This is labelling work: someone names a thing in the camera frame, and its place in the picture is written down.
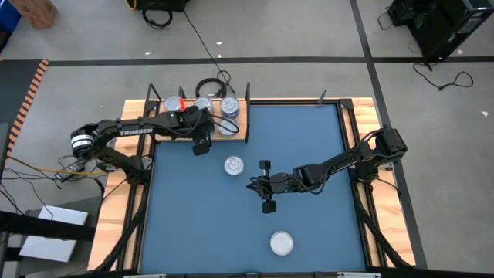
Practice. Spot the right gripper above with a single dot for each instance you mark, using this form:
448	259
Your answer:
267	185

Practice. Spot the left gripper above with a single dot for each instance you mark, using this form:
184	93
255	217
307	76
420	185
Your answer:
201	147

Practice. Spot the blue label tuna can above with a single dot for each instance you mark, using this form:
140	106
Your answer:
229	107
234	165
227	131

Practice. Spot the teal yellowfin tuna can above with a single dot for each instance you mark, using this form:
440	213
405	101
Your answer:
203	102

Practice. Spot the green white tuna can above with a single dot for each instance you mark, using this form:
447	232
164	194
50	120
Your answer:
171	104
281	243

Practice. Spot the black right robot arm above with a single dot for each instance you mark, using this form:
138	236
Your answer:
339	162

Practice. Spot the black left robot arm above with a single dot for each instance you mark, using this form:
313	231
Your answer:
135	129

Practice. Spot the light wooden shelf board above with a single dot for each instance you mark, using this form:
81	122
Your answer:
242	135

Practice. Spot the blue table mat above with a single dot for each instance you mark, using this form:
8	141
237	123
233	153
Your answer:
216	231

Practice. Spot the short metal strut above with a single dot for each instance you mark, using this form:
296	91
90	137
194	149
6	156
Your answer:
322	97
181	92

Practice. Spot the black bag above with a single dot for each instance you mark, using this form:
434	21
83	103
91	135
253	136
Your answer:
162	4

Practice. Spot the white flat panel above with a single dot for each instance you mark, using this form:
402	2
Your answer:
54	249

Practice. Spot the black metal beam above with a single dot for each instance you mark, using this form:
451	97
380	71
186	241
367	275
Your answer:
38	228

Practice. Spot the black computer case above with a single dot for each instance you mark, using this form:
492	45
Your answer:
444	31
399	11

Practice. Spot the blue plastic bin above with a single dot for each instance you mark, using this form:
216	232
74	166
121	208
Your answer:
7	15

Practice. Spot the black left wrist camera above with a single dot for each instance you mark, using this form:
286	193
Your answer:
187	121

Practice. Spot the black metal shelf frame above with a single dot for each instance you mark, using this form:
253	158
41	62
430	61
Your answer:
247	116

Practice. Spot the white metal bracket strip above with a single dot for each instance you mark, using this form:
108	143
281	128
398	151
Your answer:
144	276
359	275

